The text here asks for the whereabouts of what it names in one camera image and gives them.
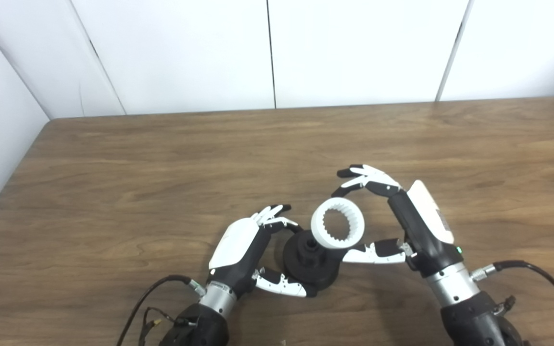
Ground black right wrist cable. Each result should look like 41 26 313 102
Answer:
469 260 554 346

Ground thin left arm wires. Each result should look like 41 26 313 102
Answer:
142 308 196 337

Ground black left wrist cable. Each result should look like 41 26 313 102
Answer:
116 275 208 346

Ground white toothed ring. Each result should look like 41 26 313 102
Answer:
311 198 366 249

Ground thin right arm wires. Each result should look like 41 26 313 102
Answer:
493 296 516 315

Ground thin arm wires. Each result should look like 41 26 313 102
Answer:
493 296 516 315
142 308 196 337

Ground round black stepped part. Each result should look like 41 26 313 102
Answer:
283 230 344 291

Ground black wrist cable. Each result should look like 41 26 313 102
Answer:
116 275 208 346
469 260 554 346

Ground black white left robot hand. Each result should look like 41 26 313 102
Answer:
207 205 317 298

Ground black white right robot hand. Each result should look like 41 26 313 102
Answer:
331 164 464 278

